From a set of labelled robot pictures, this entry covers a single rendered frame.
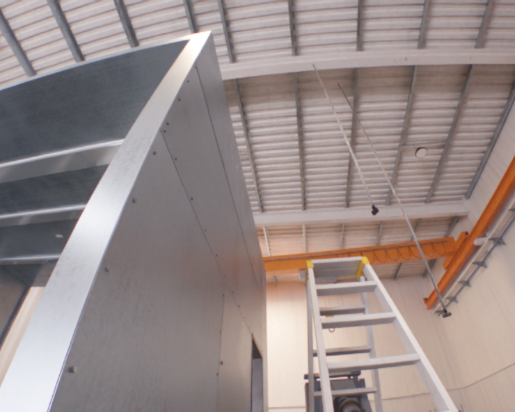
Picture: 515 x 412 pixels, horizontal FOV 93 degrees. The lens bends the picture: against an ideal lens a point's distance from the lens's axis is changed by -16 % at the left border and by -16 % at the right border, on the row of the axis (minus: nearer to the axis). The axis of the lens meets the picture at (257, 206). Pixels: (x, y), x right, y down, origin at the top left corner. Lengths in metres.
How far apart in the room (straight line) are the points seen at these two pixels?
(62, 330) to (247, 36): 6.77
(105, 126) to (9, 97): 0.71
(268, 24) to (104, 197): 6.44
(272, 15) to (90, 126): 5.32
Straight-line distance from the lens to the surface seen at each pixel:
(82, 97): 2.16
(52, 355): 0.50
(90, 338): 0.52
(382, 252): 10.45
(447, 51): 7.76
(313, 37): 7.04
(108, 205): 0.63
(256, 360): 2.64
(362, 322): 1.36
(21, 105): 2.46
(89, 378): 0.53
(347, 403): 2.94
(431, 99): 8.39
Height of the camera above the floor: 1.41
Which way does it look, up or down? 44 degrees up
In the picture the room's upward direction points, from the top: straight up
